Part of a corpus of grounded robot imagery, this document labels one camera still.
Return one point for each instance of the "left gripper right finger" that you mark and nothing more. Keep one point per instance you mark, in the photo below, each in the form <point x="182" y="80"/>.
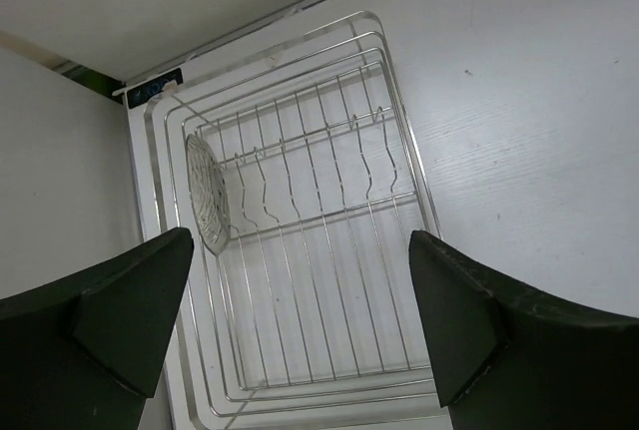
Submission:
<point x="506" y="355"/>

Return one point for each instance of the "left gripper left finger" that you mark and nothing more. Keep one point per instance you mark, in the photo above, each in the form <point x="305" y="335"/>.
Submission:
<point x="87" y="351"/>

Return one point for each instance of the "clear glass plate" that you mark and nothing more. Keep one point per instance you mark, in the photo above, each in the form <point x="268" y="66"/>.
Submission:
<point x="209" y="197"/>

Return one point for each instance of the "aluminium rail frame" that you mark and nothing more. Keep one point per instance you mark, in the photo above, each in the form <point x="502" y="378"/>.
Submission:
<point x="142" y="88"/>

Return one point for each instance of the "metal wire dish rack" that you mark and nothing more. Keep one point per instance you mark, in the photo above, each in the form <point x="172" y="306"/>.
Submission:
<point x="307" y="320"/>

